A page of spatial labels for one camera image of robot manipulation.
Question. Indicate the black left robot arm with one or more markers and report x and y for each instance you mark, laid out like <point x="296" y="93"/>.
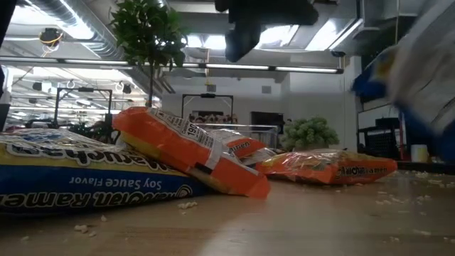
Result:
<point x="5" y="17"/>

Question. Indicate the black background rig frame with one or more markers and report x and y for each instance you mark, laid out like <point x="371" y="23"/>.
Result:
<point x="183" y="106"/>

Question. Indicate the blue Maruchan noodle packet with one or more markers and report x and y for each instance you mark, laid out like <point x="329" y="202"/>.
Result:
<point x="89" y="185"/>
<point x="419" y="81"/>

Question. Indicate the black shelf cart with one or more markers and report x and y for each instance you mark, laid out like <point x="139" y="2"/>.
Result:
<point x="377" y="142"/>

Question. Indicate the leafy plant in white pot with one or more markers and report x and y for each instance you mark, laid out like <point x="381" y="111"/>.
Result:
<point x="149" y="32"/>

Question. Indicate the black monitor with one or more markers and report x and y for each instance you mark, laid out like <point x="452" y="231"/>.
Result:
<point x="266" y="122"/>

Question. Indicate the small pale green succulent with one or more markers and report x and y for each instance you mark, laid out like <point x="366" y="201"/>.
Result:
<point x="309" y="133"/>

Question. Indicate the white noodle crumb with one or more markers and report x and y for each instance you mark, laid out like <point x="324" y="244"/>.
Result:
<point x="81" y="228"/>
<point x="186" y="205"/>

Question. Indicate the white cylinder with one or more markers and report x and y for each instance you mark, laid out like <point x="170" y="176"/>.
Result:
<point x="420" y="153"/>

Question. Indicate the yellow black hanging reel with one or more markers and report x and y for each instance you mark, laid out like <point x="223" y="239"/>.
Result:
<point x="50" y="36"/>

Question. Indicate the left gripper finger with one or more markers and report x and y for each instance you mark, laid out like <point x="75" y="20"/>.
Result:
<point x="241" y="42"/>

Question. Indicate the long ceiling light bar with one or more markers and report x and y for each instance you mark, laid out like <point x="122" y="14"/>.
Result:
<point x="249" y="66"/>

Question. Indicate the orange Maruchan noodle packet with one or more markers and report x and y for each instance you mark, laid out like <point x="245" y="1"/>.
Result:
<point x="320" y="170"/>
<point x="170" y="145"/>
<point x="245" y="146"/>

